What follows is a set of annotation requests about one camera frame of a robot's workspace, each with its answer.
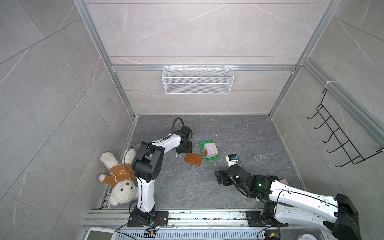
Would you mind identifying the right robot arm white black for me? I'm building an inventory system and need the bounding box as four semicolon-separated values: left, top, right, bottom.
215;164;362;240

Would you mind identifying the white teddy bear brown shirt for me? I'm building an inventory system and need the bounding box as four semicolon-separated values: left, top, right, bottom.
99;149;138;207

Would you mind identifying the green plastic card bin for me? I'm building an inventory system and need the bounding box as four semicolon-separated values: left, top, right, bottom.
201;141;219;161

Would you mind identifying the white wire mesh basket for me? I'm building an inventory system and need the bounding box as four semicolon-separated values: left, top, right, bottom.
162;67;235;94

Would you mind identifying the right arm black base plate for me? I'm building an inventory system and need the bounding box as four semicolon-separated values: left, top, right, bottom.
246;211;289;227

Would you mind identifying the black wire hook rack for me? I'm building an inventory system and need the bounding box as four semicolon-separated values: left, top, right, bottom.
307;89;384;168

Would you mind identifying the stack of cards in bin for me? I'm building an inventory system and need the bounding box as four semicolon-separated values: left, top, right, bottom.
203;142;219;159

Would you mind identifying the aluminium front rail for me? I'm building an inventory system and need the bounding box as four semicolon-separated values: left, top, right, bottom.
82;209;332;230

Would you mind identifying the white tablet device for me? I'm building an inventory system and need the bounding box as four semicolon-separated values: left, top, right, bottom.
84;227;117;240

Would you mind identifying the brown leather card holder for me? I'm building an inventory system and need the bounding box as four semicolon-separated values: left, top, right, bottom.
184;153;203;166

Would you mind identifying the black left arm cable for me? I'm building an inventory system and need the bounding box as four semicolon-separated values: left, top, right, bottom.
170;117;185;136

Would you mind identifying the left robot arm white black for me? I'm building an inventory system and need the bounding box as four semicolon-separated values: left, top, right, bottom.
132;126;193;225

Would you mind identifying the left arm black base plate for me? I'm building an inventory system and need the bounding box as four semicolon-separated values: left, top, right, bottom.
127;211;169;228

